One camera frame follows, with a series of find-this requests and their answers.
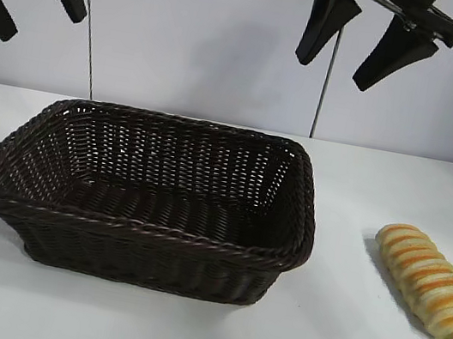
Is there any long striped bread loaf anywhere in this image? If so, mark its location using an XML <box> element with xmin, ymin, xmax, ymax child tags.
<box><xmin>359</xmin><ymin>218</ymin><xmax>453</xmax><ymax>339</ymax></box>

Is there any thin dark background rod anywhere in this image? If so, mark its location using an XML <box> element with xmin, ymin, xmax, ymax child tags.
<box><xmin>309</xmin><ymin>24</ymin><xmax>343</xmax><ymax>141</ymax></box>
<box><xmin>60</xmin><ymin>0</ymin><xmax>110</xmax><ymax>101</ymax></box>

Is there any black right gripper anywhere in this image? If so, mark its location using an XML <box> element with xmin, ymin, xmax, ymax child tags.
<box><xmin>289</xmin><ymin>0</ymin><xmax>453</xmax><ymax>108</ymax></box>

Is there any dark brown wicker basket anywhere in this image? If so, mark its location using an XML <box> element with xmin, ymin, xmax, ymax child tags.
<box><xmin>0</xmin><ymin>84</ymin><xmax>331</xmax><ymax>318</ymax></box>

